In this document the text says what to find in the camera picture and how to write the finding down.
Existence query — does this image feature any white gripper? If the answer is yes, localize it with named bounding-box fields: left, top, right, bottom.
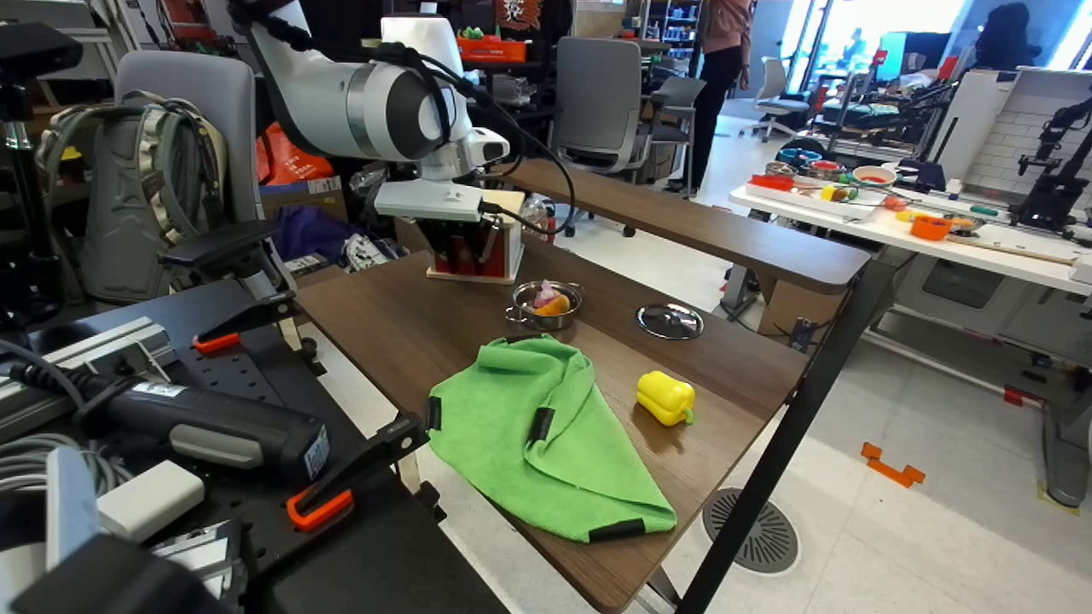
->
left=371, top=177, right=501, bottom=272

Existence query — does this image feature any small steel pot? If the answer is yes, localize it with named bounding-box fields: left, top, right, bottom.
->
left=506, top=275, right=592, bottom=334

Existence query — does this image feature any orange plush toy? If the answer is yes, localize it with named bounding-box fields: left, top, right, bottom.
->
left=531, top=289, right=572, bottom=325

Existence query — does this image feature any purple cloth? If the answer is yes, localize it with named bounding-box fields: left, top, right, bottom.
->
left=270, top=202, right=352, bottom=266

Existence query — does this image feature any grey office chair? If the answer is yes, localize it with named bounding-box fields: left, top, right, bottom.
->
left=550, top=32, right=647, bottom=179

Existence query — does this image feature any red bin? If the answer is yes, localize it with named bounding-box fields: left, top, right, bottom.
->
left=453, top=30, right=531, bottom=67

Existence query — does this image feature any orange bag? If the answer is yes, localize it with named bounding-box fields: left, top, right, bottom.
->
left=254, top=118, right=341, bottom=189

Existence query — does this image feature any round steel pot lid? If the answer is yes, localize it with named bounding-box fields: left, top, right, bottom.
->
left=630, top=298, right=711, bottom=343

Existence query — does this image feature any green microfiber cloth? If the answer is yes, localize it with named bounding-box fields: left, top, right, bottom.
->
left=428, top=334, right=683, bottom=545

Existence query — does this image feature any brown wooden side table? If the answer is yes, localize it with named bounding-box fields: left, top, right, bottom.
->
left=498, top=158, right=875, bottom=289

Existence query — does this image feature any yellow toy bell pepper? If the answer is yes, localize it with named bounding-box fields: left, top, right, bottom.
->
left=630, top=368, right=700, bottom=430

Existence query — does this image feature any standing person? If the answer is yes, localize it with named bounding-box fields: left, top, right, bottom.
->
left=689, top=0, right=762, bottom=189

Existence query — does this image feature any black handheld device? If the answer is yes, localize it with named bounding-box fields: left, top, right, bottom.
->
left=103, top=378, right=336, bottom=480

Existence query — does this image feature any brown cardboard box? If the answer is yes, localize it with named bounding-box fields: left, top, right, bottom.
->
left=755, top=266, right=857, bottom=342

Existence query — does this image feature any grey backpack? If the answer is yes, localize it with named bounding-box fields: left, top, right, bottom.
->
left=39, top=94, right=217, bottom=305

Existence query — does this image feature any black table leg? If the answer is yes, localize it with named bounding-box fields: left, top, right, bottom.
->
left=677, top=251, right=901, bottom=614

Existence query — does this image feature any round floor drain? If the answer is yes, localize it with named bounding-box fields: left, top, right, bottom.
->
left=700, top=486, right=803, bottom=576

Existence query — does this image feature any white power adapter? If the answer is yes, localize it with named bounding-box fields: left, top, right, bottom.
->
left=92, top=455, right=209, bottom=545

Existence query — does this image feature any orange bowl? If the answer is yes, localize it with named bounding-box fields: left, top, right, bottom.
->
left=907, top=213, right=957, bottom=246

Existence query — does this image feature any white table with toys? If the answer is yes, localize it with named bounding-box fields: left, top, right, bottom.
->
left=730, top=167, right=1092, bottom=298

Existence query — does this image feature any white board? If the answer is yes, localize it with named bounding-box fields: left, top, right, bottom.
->
left=962, top=65, right=1092, bottom=198

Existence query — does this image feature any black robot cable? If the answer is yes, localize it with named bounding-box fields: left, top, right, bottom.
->
left=369, top=40, right=579, bottom=235

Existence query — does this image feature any black clamp orange handle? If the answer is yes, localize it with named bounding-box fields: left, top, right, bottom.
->
left=189, top=289, right=305, bottom=359
left=285, top=413, right=432, bottom=534

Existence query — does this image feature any black camera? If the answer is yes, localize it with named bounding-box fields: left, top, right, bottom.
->
left=0, top=19, right=87, bottom=87

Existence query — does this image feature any orange floor bracket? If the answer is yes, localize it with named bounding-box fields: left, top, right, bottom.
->
left=859, top=439, right=929, bottom=491

